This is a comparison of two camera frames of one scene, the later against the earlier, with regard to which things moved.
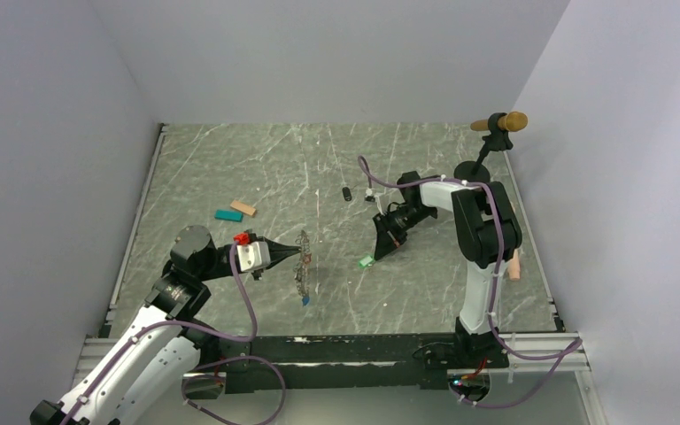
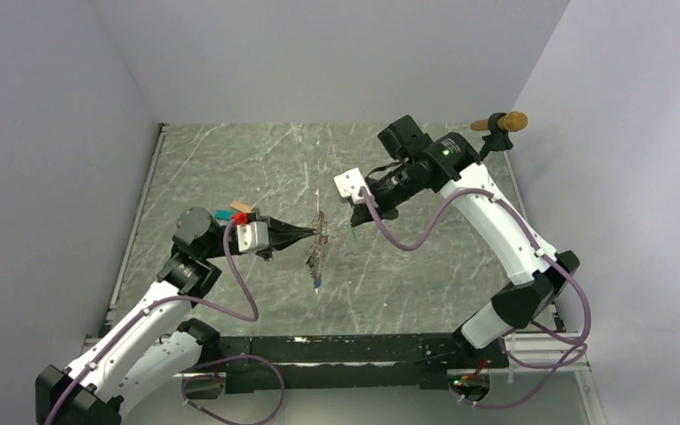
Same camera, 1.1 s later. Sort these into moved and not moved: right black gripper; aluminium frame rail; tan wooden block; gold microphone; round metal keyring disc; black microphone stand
Moved: round metal keyring disc; right black gripper
Not moved: black microphone stand; aluminium frame rail; gold microphone; tan wooden block
